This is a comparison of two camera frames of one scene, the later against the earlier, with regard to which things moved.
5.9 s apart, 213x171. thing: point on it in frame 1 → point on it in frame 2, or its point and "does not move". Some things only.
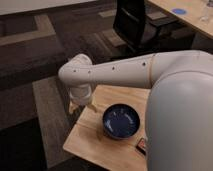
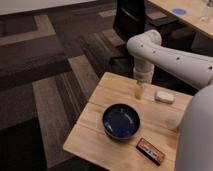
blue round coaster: (179, 11) does not move
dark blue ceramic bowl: (121, 120) does not move
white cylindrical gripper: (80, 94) → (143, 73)
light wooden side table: (89, 141) does not move
